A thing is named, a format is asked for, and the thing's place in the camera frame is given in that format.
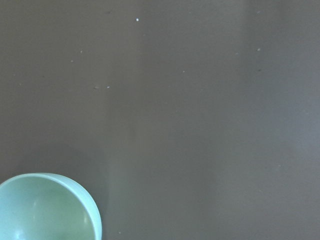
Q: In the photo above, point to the light green bowl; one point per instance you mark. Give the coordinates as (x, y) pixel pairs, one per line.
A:
(47, 206)

